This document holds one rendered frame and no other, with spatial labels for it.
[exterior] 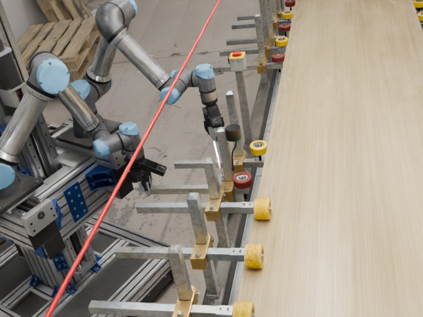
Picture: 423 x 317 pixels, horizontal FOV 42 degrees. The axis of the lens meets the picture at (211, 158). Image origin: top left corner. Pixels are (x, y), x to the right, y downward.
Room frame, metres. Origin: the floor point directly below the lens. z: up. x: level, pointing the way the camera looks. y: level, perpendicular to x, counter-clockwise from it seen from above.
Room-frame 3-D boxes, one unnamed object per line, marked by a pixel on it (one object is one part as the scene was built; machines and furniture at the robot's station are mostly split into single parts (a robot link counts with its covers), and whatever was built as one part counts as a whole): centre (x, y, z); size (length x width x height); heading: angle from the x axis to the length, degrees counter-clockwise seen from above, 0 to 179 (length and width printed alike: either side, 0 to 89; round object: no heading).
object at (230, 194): (1.90, -0.06, 0.85); 0.14 x 0.06 x 0.05; 163
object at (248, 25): (3.82, -0.53, 0.83); 0.44 x 0.03 x 0.04; 73
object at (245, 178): (1.86, -0.11, 0.85); 0.08 x 0.08 x 0.11
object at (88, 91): (2.29, 0.53, 1.21); 0.13 x 0.12 x 0.14; 154
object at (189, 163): (2.15, -0.03, 0.81); 0.44 x 0.03 x 0.04; 73
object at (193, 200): (1.44, 0.08, 0.93); 0.04 x 0.04 x 0.48; 73
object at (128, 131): (1.99, 0.32, 1.13); 0.09 x 0.08 x 0.11; 113
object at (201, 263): (1.42, 0.09, 0.95); 0.14 x 0.06 x 0.05; 163
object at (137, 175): (1.99, 0.32, 0.97); 0.09 x 0.08 x 0.12; 73
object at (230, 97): (2.16, -0.13, 0.92); 0.04 x 0.04 x 0.48; 73
